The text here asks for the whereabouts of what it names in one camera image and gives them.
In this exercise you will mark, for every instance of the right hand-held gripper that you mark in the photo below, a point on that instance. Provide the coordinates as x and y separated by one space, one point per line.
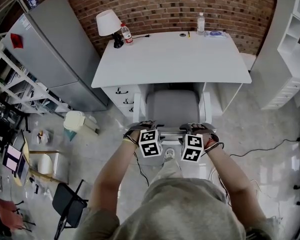
192 147

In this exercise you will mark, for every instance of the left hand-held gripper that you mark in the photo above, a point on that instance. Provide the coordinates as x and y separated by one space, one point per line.
150 144

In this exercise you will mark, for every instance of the grey white armchair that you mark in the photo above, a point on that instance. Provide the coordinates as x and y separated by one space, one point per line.
172 106

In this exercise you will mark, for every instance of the person's right forearm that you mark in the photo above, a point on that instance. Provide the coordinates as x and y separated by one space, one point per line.
230 179

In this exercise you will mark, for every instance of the person's left forearm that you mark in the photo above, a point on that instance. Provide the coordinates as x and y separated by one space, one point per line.
115 174

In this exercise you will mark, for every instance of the white desk with drawers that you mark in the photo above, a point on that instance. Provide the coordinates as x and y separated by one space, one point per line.
170 59

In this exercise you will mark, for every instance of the black folding chair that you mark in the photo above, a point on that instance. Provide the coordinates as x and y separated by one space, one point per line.
67 204

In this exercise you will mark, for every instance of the person's left hand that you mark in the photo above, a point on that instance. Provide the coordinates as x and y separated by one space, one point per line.
140 126

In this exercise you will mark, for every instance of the person's right hand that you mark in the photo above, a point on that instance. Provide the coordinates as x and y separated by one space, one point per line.
205 129

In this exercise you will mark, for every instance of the person's white shoe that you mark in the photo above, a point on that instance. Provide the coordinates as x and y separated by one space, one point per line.
168 154

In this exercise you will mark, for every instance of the person's grey shirt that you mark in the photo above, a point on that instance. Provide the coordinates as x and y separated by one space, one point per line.
180 209

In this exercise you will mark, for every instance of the cream pedal trash bin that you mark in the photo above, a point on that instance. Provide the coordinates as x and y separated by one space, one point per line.
75 120

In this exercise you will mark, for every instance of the green dustpan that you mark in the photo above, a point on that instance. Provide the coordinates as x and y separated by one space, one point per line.
70 135

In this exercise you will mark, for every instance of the white low bench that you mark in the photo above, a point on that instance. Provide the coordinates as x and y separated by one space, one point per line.
248 60

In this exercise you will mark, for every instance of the white plastic bag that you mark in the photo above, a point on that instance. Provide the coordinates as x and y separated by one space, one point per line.
41 136

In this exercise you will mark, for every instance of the red label water bottle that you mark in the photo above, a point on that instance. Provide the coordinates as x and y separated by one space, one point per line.
127 35

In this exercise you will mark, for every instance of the blue wet wipes packet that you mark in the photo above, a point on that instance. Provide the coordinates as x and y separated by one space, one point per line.
216 34

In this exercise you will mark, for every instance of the white cabinet with cubby shelves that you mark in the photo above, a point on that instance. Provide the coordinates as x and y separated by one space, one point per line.
272 59

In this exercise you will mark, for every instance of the round wooden table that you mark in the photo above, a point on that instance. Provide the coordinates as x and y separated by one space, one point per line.
26 150

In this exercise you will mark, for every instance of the clear plastic water bottle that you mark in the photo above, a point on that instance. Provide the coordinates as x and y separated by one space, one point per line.
201 24

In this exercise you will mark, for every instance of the white shade table lamp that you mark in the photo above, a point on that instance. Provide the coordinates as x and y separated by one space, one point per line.
107 22

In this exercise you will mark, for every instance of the grey refrigerator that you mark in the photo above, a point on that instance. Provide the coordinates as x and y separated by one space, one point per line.
52 54

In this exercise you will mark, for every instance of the open laptop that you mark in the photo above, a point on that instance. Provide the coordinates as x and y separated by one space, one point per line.
12 156

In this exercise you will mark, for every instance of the white shelving rack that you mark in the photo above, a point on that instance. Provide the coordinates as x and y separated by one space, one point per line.
20 84

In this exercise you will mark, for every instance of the red paper decoration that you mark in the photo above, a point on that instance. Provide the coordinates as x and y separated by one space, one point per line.
16 41

